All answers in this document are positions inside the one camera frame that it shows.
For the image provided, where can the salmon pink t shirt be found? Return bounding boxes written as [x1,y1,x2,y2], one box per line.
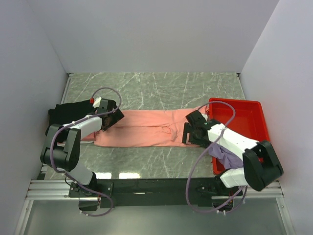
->
[93,106,199,147]

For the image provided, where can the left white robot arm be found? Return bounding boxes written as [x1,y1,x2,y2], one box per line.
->
[40,97,124,197]

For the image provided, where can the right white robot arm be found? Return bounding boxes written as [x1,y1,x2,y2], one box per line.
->
[182,110,284,195]

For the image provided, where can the folded black t shirt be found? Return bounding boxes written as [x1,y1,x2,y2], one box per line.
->
[45,100,96,136]

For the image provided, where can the lavender t shirt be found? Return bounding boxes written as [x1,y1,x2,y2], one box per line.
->
[208,143,244,169]

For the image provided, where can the red plastic bin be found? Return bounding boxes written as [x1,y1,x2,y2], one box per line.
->
[209,97,270,175]

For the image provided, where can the folded pink t shirt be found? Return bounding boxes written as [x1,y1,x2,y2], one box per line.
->
[57,141,94,146]

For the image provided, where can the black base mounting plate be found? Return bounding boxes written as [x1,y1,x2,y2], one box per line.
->
[68,178,243,212]

